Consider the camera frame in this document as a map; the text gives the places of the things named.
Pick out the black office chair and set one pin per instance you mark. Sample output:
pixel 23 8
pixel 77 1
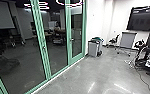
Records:
pixel 113 40

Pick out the green framed glass partition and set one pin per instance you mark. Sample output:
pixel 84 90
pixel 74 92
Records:
pixel 41 40

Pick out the grey rolling whiteboard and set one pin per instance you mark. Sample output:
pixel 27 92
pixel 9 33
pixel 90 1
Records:
pixel 128 40

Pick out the large black wall screen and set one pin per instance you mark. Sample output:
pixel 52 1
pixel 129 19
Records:
pixel 144 18

